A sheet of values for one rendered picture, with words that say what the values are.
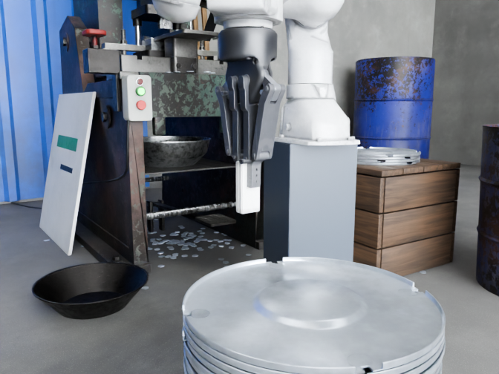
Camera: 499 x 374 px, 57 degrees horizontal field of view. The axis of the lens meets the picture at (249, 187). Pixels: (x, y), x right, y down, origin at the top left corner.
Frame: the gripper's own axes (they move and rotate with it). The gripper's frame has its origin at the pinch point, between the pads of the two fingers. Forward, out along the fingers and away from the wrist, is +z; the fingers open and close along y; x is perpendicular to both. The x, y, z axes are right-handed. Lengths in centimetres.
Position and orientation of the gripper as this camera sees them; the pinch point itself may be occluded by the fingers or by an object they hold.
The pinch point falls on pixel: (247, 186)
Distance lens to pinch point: 62.2
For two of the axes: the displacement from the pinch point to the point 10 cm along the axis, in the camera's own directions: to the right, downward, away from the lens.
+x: -8.2, 1.0, -5.6
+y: -5.7, -1.5, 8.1
